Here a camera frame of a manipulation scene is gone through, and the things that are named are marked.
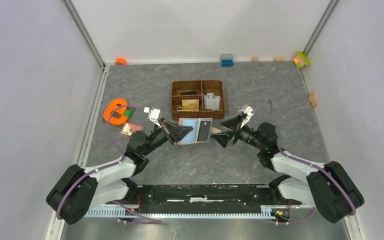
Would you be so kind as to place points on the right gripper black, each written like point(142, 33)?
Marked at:
point(223, 138)

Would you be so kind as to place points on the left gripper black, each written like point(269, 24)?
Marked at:
point(176, 132)

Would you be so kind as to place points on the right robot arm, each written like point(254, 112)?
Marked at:
point(304, 175)

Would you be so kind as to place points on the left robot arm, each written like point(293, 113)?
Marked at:
point(112, 172)

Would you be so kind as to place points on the black card in holder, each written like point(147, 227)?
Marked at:
point(204, 130)

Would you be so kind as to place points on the yellow VIP card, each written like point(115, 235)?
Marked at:
point(190, 105)

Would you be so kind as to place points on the grey cards in basket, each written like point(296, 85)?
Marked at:
point(211, 101)

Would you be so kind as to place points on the pink picture card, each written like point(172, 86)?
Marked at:
point(129, 128)

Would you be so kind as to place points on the brown woven divided basket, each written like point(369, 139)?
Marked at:
point(201, 86)

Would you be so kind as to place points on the black item in basket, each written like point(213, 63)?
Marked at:
point(188, 93)

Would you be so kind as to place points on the green toy block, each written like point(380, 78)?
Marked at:
point(128, 112)

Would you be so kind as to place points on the orange tape dispenser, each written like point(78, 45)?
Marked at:
point(114, 113)

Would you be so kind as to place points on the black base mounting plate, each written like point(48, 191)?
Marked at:
point(205, 198)

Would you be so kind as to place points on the blue grey toy bricks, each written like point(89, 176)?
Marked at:
point(226, 59)

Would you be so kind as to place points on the small tan wooden block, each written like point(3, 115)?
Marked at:
point(254, 59)

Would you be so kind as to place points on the flat tan wooden block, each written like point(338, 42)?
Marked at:
point(279, 59)

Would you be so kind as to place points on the orange round cap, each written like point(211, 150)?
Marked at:
point(120, 61)

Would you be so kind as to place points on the curved tan wooden piece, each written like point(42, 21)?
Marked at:
point(312, 101)

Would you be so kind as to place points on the green pink toy bricks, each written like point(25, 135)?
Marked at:
point(301, 60)

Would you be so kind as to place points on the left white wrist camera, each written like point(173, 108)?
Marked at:
point(153, 115)

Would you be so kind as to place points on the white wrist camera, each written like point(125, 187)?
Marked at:
point(246, 112)
point(153, 115)

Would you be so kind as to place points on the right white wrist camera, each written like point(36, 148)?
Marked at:
point(246, 112)

